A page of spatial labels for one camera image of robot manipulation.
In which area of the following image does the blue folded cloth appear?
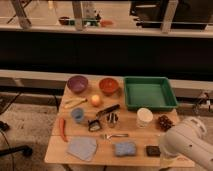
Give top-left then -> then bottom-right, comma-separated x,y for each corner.
67,137 -> 97,161

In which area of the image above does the white paper cup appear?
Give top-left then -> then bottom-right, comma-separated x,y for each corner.
136,108 -> 153,128

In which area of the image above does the brown pine cone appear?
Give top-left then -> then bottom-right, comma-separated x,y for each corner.
158,115 -> 174,131

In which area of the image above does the black handled knife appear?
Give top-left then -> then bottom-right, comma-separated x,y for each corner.
96,104 -> 120,118

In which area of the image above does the blue sponge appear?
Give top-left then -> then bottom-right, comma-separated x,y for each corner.
114,142 -> 136,157

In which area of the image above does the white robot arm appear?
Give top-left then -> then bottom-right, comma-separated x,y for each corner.
159,117 -> 213,171

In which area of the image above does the office chair base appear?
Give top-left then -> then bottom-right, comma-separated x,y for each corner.
0,121 -> 33,157

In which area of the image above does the purple bowl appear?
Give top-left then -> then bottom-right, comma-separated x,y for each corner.
67,75 -> 88,93

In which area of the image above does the orange bowl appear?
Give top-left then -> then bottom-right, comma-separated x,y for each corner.
99,77 -> 119,95

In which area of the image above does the black rectangular eraser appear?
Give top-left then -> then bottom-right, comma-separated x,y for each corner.
146,146 -> 160,157

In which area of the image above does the red chili pepper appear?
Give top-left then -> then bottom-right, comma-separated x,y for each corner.
59,118 -> 68,142

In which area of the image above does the silver fork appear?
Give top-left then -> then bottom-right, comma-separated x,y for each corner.
100,134 -> 129,140

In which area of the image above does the orange round fruit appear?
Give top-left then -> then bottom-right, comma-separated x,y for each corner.
90,95 -> 102,107

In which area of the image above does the small blue cup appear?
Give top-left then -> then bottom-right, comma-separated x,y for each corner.
71,108 -> 84,123

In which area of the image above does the green plastic tray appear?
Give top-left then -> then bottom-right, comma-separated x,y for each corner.
123,77 -> 178,111

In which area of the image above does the wooden table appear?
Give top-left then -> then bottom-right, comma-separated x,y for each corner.
45,79 -> 179,167

